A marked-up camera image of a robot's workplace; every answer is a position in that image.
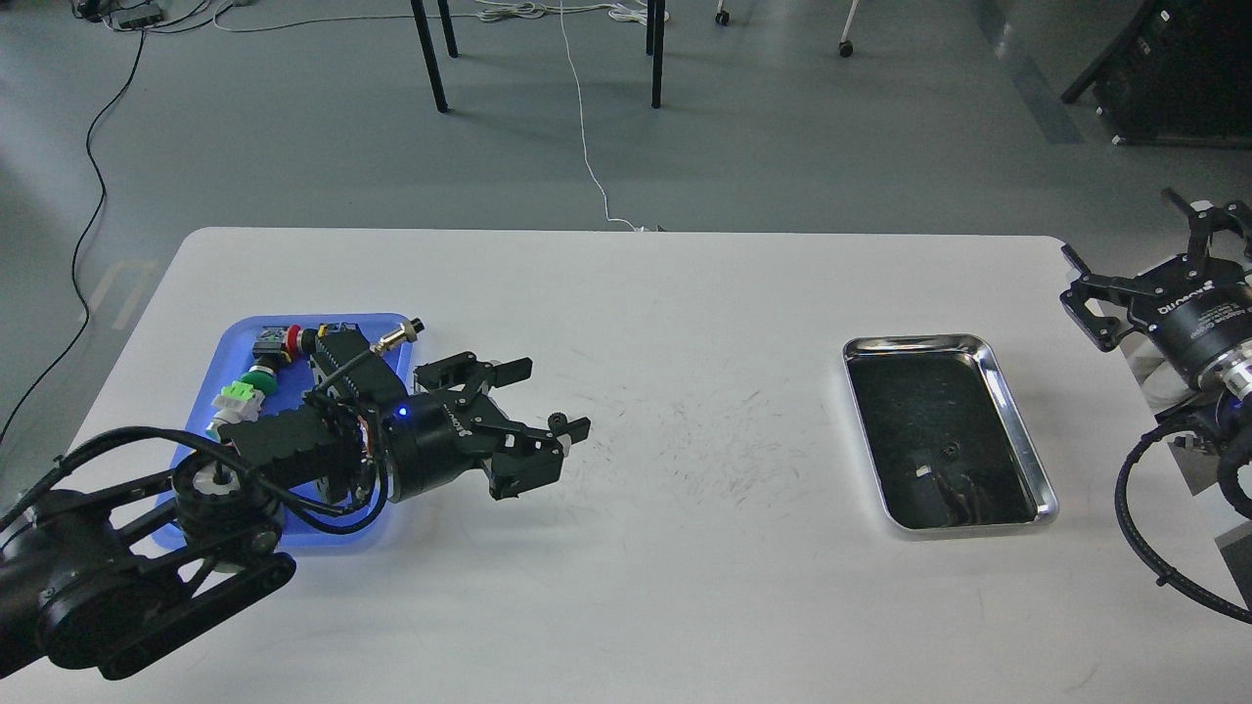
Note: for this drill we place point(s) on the green push button switch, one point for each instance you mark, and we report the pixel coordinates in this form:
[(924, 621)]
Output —
[(262, 378)]

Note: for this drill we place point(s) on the silver metal tray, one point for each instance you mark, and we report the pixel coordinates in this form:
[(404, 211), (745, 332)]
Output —
[(914, 394)]

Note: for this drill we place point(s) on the black table leg right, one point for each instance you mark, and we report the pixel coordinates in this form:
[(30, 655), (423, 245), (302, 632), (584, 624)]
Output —
[(656, 16)]

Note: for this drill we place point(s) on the black power strip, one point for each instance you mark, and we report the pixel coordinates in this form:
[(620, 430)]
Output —
[(141, 15)]

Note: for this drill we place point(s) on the black cabinet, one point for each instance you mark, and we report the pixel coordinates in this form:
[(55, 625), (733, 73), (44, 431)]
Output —
[(1179, 74)]

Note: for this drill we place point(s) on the black table leg left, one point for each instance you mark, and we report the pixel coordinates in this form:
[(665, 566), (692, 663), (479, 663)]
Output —
[(433, 72)]

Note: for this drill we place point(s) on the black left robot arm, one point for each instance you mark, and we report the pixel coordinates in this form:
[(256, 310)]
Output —
[(143, 538)]

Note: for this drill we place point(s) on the light green button switch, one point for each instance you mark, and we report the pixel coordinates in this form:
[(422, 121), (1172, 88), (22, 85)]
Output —
[(238, 402)]

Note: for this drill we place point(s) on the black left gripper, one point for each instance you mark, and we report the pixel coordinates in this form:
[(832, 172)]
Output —
[(430, 439)]

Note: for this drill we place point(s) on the white chair leg caster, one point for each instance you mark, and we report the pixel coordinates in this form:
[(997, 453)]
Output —
[(846, 46)]

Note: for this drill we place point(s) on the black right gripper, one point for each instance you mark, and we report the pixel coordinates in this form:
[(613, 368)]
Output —
[(1198, 318)]

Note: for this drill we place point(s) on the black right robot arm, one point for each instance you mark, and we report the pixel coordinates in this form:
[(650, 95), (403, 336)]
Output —
[(1208, 431)]

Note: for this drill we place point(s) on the red push button switch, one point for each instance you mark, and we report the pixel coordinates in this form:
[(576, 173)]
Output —
[(278, 346)]

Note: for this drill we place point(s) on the black table leg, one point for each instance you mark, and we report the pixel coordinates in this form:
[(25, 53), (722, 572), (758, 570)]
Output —
[(433, 72), (656, 16)]

